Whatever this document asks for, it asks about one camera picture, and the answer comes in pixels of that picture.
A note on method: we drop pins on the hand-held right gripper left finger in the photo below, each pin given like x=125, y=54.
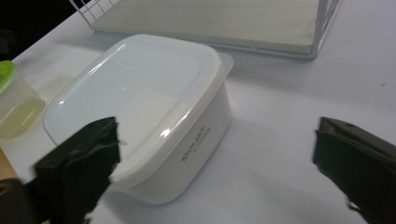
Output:
x=77, y=168

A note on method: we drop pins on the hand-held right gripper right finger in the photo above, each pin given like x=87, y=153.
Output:
x=358, y=161

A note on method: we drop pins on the yellow-green plastic bowl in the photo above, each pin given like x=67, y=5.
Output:
x=17, y=102

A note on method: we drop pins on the white lidded food container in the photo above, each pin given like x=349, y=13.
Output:
x=146, y=93

